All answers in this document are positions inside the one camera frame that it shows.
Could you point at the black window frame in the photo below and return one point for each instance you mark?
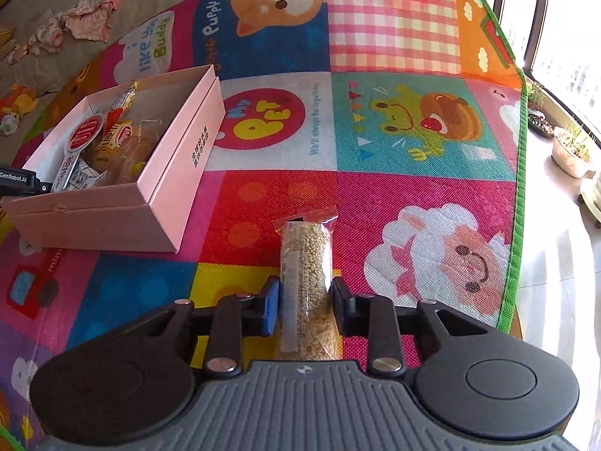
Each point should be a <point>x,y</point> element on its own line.
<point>530,9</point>

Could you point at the colourful cartoon play mat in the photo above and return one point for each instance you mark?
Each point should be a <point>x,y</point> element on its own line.
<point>399,206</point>

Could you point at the orange plush toy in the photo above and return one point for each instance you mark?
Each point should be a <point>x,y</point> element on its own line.
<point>19,101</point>

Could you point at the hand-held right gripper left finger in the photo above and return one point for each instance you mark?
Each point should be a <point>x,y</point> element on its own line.
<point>271,305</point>

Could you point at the yellow bread packet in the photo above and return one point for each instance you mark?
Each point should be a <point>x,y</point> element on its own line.
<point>115,143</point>

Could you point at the pink cardboard box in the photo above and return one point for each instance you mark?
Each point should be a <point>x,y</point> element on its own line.
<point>94,216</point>

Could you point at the puffed grain bar packet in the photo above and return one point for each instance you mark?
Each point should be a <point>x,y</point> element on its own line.
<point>307,268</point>

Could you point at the small green potted plant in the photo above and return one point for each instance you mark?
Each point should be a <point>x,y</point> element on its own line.
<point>535,96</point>

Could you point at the white rectangular planter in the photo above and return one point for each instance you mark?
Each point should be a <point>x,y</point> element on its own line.
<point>573,155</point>

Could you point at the red round label packet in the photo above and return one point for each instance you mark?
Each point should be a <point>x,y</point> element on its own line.
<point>84,134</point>

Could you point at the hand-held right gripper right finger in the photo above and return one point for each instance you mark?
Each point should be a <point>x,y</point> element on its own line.
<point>340,305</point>

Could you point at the clear crinkled snack packet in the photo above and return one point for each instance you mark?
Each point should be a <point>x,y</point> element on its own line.
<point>124,96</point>

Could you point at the white printed snack packet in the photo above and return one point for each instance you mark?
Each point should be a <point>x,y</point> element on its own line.
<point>77,174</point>

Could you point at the dark round plant pot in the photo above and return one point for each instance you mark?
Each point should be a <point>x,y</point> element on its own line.
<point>541,124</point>

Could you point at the clear bread bun packet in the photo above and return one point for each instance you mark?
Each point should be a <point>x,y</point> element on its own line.
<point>141,155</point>

